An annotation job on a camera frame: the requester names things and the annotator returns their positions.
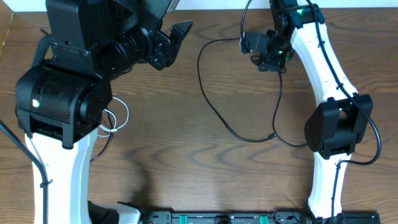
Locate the white USB cable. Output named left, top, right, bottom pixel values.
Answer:
left=96, top=96, right=130, bottom=138

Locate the black USB cable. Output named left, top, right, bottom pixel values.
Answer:
left=197, top=37, right=308, bottom=148

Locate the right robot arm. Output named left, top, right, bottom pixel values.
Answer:
left=256, top=1, right=377, bottom=223

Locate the brown cardboard panel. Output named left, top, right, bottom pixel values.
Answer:
left=0, top=0, right=14, bottom=55

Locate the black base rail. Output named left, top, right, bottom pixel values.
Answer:
left=139, top=208, right=382, bottom=224

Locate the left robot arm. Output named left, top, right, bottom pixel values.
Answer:
left=16, top=0, right=193, bottom=223

